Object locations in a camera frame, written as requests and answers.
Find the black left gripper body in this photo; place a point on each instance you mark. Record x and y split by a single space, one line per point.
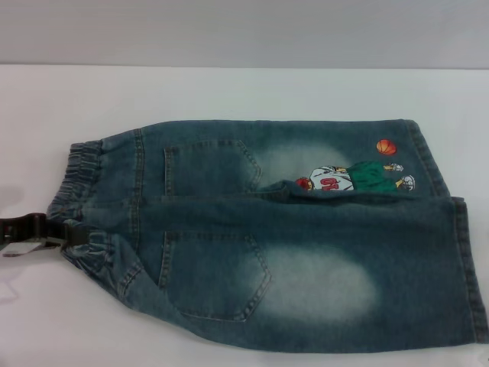
21 229

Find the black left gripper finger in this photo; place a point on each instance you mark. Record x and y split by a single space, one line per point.
47 245
76 234

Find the blue denim shorts with cartoon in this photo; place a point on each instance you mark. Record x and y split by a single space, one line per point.
305 248

